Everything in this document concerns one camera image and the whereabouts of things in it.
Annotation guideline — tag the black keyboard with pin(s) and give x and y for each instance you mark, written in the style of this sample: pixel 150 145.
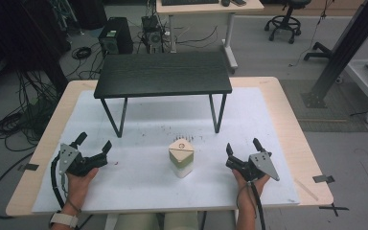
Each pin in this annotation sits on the black keyboard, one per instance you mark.
pixel 190 2

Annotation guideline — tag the black computer mouse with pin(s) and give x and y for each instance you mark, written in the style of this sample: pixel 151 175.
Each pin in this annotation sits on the black computer mouse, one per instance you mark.
pixel 225 2

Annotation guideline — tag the white cart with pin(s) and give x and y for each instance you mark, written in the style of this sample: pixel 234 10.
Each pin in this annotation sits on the white cart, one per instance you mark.
pixel 364 76

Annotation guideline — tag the black tape cross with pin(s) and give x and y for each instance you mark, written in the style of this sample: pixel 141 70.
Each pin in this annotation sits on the black tape cross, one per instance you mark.
pixel 333 208

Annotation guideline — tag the open computer case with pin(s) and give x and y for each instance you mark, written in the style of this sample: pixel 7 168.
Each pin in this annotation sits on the open computer case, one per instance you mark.
pixel 152 35

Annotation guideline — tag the light wooden table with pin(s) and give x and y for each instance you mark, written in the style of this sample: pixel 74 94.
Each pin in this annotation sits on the light wooden table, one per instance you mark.
pixel 300 134

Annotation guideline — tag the black low shelf table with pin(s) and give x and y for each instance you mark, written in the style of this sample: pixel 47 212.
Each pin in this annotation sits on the black low shelf table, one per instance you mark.
pixel 163 73

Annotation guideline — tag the beige desk with white legs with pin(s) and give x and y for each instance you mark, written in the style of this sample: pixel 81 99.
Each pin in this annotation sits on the beige desk with white legs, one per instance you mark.
pixel 204 9

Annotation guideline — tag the grey floor mat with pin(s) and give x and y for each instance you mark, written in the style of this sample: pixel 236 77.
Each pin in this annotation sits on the grey floor mat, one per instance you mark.
pixel 332 118

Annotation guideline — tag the white mat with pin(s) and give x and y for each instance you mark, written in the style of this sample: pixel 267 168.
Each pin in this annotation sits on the white mat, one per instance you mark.
pixel 147 191

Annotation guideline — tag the beige wrist watch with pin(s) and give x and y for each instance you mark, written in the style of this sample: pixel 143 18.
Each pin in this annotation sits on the beige wrist watch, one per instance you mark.
pixel 64 219

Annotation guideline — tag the black tape strip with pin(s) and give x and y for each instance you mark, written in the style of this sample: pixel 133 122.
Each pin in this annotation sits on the black tape strip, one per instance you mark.
pixel 30 166
pixel 323 179

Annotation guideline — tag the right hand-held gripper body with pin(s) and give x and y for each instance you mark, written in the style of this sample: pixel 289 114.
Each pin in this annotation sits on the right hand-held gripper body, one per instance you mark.
pixel 255 166

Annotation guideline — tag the dark phone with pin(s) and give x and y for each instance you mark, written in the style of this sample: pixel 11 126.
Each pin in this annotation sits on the dark phone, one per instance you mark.
pixel 238 2

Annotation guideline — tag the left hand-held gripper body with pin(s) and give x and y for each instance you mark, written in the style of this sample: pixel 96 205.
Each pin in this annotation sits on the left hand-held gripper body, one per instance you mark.
pixel 76 163

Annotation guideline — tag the beige green white carton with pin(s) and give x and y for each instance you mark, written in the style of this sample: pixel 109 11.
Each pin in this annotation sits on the beige green white carton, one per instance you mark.
pixel 181 158

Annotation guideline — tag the black metal pillar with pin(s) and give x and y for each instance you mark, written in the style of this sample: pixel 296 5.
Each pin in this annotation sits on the black metal pillar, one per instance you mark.
pixel 345 48

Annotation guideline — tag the black computer tower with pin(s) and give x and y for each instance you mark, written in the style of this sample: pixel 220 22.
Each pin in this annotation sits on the black computer tower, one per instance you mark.
pixel 116 35

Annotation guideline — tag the black office chair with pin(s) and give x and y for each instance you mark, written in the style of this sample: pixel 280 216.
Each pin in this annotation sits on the black office chair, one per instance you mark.
pixel 284 22

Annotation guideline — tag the person's right hand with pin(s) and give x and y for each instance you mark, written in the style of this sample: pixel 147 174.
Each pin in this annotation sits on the person's right hand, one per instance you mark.
pixel 247 191

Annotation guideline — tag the person's left hand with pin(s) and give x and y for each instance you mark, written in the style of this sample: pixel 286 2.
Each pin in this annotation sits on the person's left hand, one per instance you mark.
pixel 78 187

